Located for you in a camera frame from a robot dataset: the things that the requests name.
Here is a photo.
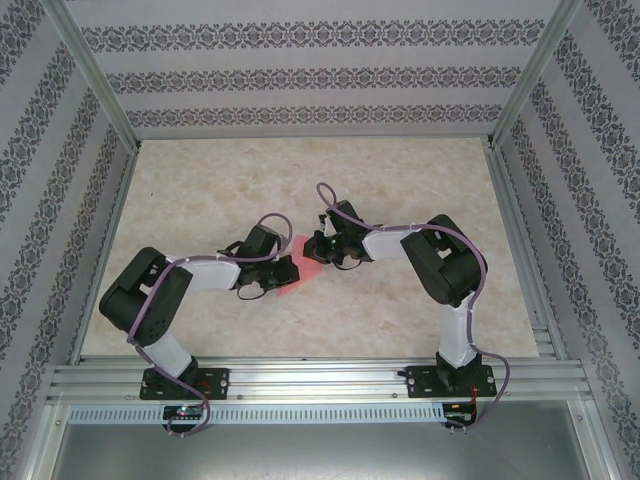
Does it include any grey metal panel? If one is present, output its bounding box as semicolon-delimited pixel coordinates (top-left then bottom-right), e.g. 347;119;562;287
49;422;601;480

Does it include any aluminium mounting rail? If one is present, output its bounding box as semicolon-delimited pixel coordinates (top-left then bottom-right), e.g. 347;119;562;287
47;355;587;402

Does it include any aluminium table side rail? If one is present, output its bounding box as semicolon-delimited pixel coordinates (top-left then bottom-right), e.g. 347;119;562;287
483;142;589;361
69;142;144;361

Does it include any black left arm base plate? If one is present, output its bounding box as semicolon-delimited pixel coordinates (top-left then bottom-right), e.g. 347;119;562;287
139;367;231;401

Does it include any aluminium frame post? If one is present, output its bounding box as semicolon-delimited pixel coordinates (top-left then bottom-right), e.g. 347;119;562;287
487;0;587;150
43;0;142;151

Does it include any pink paper sheet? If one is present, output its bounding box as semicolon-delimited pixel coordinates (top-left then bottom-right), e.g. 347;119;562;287
277;234;326;300

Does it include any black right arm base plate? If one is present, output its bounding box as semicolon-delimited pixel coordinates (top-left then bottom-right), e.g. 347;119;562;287
405;364;501;400

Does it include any slotted metal cable duct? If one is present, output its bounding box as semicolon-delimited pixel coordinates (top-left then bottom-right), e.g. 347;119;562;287
67;402;447;424

